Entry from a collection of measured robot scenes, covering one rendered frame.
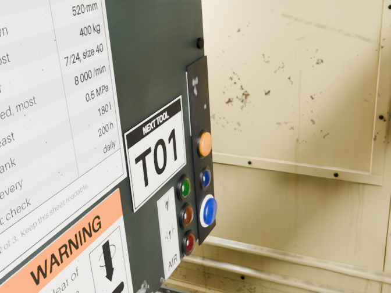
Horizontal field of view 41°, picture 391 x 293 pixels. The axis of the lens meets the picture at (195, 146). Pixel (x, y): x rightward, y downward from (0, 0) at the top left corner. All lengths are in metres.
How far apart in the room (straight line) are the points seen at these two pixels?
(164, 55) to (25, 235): 0.20
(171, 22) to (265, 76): 0.81
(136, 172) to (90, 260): 0.08
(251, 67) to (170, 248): 0.81
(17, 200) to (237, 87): 1.01
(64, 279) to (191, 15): 0.26
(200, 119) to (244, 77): 0.76
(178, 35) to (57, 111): 0.17
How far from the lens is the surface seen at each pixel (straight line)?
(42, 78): 0.32
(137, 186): 0.43
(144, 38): 0.42
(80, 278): 0.39
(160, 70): 0.45
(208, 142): 0.53
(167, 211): 0.48
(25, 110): 0.32
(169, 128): 0.47
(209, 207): 0.56
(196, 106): 0.51
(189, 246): 0.53
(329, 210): 1.36
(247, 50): 1.26
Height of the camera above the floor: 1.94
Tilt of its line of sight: 23 degrees down
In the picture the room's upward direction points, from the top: 4 degrees counter-clockwise
